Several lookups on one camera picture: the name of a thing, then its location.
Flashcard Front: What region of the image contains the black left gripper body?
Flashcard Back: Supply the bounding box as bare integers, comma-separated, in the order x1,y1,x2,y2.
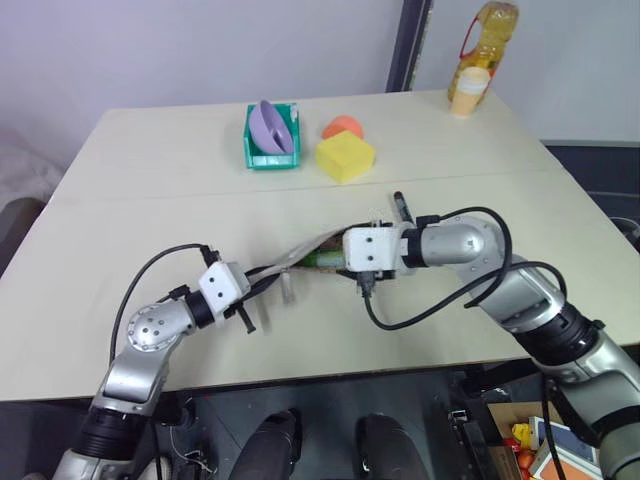
223,279,258,336

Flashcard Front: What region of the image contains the green highlighter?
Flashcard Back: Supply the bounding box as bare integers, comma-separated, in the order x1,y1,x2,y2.
302,251,347,270

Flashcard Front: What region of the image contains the grid pattern zip pouch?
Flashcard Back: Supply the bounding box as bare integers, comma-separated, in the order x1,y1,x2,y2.
243,225,362,304

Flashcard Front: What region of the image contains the yellow sponge block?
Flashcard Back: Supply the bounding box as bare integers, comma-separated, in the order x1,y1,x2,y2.
314,130,378,183

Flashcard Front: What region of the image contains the teal plastic bin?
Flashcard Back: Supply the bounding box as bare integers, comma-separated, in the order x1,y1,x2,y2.
242,102,303,172

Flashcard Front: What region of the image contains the orange round sponge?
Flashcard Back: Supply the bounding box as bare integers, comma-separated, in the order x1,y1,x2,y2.
322,115,365,142

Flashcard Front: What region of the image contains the dark rounded shape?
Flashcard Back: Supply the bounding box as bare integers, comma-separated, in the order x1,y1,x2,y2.
353,413,427,480
233,407,304,480

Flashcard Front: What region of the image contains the purple plastic bowl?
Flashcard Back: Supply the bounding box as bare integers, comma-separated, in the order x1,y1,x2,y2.
248,99,297,154

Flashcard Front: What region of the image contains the cream paper cup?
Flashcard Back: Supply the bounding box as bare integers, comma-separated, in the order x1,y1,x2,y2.
449,66,491,119

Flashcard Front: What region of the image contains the brown cardboard box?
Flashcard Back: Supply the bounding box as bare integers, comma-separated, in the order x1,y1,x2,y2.
485,398,606,480

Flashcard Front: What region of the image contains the yellow packet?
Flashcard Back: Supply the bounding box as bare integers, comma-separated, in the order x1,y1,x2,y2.
509,422,535,447

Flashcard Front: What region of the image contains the cooking oil bottle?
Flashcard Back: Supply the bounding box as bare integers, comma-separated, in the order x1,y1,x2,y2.
446,0,521,109

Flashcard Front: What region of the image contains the blue and white box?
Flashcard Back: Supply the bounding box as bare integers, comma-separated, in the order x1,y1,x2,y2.
528,414,600,467

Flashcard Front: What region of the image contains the orange flat box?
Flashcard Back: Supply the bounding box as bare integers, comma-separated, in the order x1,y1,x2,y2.
528,452,604,480

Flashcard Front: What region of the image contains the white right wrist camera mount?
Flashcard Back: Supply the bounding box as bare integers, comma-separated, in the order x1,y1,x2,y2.
341,226,402,274

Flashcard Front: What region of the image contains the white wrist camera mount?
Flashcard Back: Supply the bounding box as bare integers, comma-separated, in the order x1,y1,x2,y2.
341,226,402,274
197,261,251,321

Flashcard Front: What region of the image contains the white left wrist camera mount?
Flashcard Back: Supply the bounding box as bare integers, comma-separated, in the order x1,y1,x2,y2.
197,261,251,321

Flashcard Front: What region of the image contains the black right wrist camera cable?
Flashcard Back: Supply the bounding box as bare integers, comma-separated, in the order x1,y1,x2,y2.
357,259,569,332

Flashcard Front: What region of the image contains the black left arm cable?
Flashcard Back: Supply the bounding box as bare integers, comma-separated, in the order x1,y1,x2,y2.
108,243,222,362

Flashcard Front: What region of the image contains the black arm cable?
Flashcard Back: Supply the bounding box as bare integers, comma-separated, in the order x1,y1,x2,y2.
415,206,514,310
108,243,222,362

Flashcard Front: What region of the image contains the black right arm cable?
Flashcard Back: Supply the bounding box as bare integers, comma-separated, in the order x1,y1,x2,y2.
415,206,514,310

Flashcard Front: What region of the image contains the dark vertical door frame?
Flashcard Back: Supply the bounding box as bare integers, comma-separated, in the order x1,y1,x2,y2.
384,0,434,94

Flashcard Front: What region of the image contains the black table frame leg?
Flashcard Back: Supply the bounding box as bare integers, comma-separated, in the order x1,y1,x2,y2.
447,408,501,480

